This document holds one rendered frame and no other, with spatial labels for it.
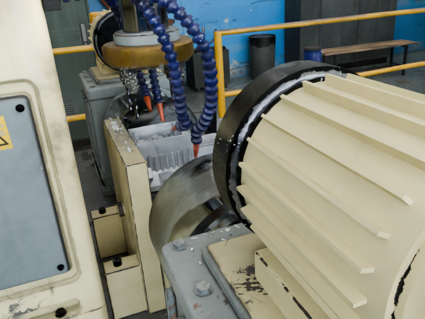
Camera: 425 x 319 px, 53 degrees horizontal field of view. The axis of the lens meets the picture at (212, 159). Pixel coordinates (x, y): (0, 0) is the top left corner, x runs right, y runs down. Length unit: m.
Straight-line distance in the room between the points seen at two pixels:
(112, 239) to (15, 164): 0.47
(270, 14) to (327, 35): 0.87
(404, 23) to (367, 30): 1.18
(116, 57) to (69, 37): 3.15
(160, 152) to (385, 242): 0.69
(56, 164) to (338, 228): 0.54
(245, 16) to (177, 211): 5.81
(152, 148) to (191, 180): 0.23
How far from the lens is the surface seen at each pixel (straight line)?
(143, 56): 0.80
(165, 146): 0.89
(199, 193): 0.64
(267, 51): 6.11
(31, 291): 0.85
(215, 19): 6.22
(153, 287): 0.92
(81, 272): 0.83
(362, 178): 0.27
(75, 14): 3.95
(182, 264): 0.48
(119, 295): 0.93
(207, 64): 0.68
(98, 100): 1.33
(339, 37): 6.54
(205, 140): 0.96
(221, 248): 0.48
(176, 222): 0.64
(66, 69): 4.00
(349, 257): 0.26
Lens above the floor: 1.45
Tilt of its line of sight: 24 degrees down
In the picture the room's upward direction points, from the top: 4 degrees counter-clockwise
